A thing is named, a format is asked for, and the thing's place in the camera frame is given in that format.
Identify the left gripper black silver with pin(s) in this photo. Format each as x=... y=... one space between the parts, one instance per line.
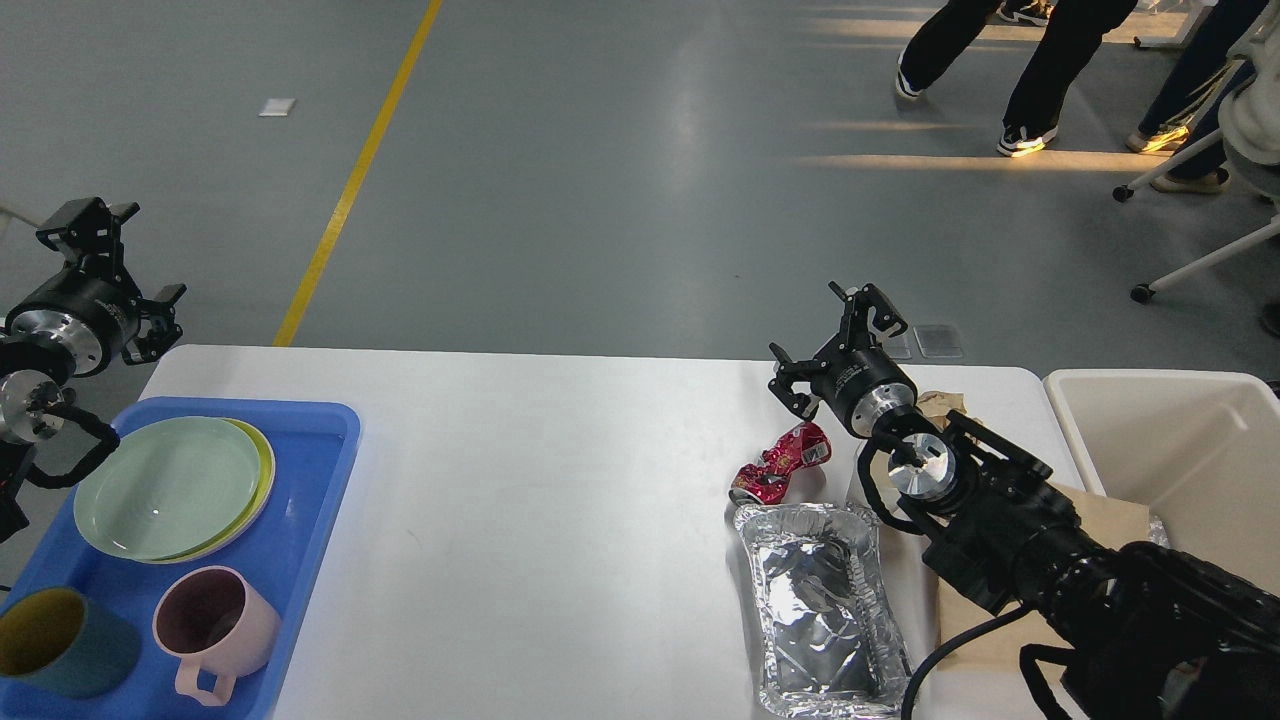
x=94 y=320

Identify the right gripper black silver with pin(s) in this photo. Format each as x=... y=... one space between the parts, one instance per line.
x=865 y=385

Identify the green plate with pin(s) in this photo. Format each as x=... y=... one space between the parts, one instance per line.
x=171 y=487

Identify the pink mug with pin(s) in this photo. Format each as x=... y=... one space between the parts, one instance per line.
x=219 y=628

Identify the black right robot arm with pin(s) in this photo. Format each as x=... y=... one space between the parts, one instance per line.
x=1147 y=632

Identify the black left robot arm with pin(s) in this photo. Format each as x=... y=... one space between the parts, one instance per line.
x=36 y=403

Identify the clear floor plate right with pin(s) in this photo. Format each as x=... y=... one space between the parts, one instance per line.
x=938 y=341

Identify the crumpled brown paper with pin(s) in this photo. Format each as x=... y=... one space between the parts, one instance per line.
x=935 y=406

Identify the crushed red can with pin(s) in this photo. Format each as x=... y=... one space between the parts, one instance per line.
x=765 y=480

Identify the yellow plate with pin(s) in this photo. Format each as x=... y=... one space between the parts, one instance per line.
x=252 y=512

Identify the blue plastic tray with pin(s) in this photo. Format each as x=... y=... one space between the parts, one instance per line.
x=315 y=445

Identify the aluminium foil tray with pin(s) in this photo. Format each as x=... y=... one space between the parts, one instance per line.
x=830 y=647

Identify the teal yellow cup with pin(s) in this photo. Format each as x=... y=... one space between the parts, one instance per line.
x=60 y=641

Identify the beige plastic bin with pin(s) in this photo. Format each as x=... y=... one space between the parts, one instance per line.
x=1199 y=449

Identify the person in black coat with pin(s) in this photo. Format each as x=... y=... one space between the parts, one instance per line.
x=1073 y=32

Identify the person in blue jeans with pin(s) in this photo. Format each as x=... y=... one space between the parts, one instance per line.
x=1186 y=109

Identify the seated person in white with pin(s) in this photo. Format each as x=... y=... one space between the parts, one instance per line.
x=1249 y=115

